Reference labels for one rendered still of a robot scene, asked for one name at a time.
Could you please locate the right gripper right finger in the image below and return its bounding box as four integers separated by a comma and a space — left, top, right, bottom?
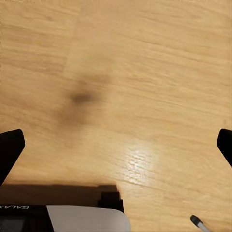
217, 128, 232, 166

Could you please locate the camera tripod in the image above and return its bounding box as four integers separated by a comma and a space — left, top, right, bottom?
191, 215, 211, 232

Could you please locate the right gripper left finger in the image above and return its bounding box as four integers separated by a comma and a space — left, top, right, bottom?
0, 129, 25, 186

